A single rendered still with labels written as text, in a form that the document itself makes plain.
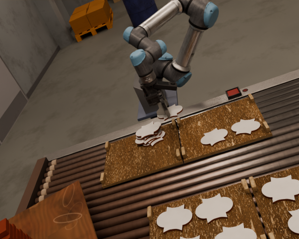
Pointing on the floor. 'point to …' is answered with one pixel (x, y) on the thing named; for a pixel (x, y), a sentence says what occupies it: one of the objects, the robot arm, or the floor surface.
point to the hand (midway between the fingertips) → (169, 111)
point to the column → (171, 95)
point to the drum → (140, 10)
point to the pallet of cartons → (91, 18)
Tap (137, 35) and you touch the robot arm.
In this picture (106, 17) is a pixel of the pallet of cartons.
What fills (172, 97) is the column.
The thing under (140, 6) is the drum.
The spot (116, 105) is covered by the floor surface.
